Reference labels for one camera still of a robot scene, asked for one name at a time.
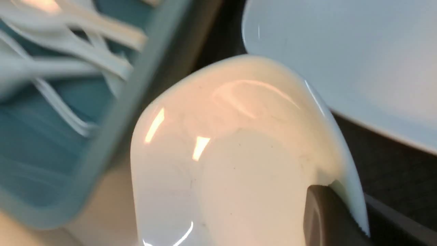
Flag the white bowl tray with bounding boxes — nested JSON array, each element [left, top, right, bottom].
[[130, 55, 370, 246]]

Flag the white spoon rightmost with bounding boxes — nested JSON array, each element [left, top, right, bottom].
[[85, 31, 132, 98]]

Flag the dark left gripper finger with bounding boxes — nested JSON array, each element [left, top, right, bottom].
[[303, 185, 372, 246]]

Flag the teal plastic bin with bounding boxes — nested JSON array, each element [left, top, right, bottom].
[[1, 0, 195, 230]]

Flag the large white rectangular plate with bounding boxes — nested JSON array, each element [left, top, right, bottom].
[[241, 0, 437, 154]]

